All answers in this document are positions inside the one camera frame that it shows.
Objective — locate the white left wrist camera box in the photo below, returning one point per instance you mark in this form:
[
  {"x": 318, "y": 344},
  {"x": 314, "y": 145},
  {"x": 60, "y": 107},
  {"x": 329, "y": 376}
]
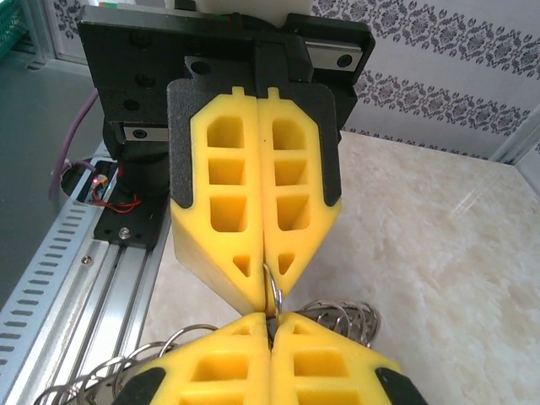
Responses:
[{"x": 236, "y": 8}]

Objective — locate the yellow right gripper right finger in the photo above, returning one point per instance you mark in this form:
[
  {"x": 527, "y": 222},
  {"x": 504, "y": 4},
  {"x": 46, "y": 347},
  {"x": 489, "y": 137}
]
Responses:
[{"x": 358, "y": 375}]

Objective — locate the aluminium frame post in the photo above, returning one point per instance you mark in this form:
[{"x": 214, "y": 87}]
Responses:
[{"x": 519, "y": 143}]

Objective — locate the grey metal base sheet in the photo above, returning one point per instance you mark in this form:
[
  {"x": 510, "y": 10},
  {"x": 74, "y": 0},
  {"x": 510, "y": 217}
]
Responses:
[{"x": 25, "y": 147}]

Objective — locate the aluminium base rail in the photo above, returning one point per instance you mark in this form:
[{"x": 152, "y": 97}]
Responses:
[{"x": 126, "y": 287}]

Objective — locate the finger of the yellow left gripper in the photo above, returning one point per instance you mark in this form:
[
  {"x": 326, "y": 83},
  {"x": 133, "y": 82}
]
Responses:
[
  {"x": 198, "y": 236},
  {"x": 295, "y": 105}
]

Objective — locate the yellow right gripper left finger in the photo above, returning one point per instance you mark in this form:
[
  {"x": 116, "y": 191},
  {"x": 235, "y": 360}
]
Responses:
[{"x": 177, "y": 379}]

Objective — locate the green plastic mesh basket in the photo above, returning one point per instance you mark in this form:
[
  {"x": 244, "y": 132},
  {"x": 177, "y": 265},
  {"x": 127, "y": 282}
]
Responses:
[{"x": 17, "y": 25}]

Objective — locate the small circuit board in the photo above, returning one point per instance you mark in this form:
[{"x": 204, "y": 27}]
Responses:
[{"x": 99, "y": 181}]

